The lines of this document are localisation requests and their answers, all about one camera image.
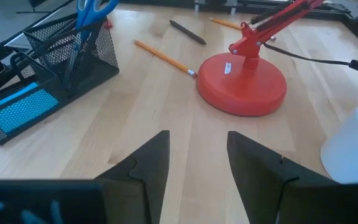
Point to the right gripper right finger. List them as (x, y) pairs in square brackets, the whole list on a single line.
[(266, 193)]

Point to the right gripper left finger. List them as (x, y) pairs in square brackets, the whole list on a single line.
[(135, 193)]

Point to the black mesh desk organizer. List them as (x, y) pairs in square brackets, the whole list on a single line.
[(98, 68)]

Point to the orange pencil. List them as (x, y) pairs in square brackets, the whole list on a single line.
[(166, 59), (225, 23)]

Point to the blue sticky note pad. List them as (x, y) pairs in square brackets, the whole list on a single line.
[(23, 110)]

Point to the black pen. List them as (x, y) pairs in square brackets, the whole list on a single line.
[(187, 32)]

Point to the red eraser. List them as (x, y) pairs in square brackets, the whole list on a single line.
[(108, 24)]

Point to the green plant in white pot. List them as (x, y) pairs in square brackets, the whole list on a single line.
[(350, 149)]

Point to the red desk lamp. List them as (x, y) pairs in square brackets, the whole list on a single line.
[(241, 87)]

